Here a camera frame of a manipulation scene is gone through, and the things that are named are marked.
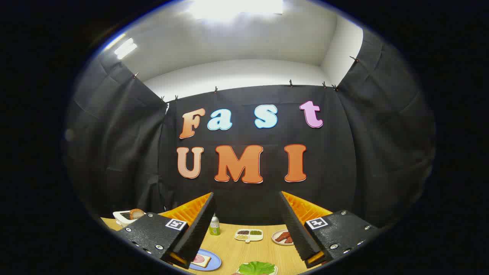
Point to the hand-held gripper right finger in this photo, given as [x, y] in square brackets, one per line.
[296, 225]

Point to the row of black cloth clips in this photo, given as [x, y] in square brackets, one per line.
[291, 83]

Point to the blue plate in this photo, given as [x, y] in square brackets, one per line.
[216, 262]

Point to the white divided dish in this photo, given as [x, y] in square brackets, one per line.
[255, 237]

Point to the pink ham slice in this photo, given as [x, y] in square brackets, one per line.
[198, 259]

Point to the white rounded square plate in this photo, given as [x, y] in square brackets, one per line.
[276, 270]

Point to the white round plate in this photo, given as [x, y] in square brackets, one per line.
[276, 240]

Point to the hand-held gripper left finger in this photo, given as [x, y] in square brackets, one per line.
[198, 225]

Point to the bread slice under ham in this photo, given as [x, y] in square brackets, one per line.
[206, 263]

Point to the small ceiling light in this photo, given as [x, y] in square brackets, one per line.
[126, 47]

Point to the silver bottle with green label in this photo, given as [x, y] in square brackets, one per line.
[214, 228]

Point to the green lettuce leaf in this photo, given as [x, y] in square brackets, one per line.
[256, 268]

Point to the white toaster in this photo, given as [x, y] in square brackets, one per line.
[120, 217]

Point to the large ceiling light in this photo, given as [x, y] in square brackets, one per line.
[237, 7]

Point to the black backdrop cloth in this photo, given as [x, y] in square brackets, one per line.
[114, 152]

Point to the toasted bread slice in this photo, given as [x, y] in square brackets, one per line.
[136, 214]

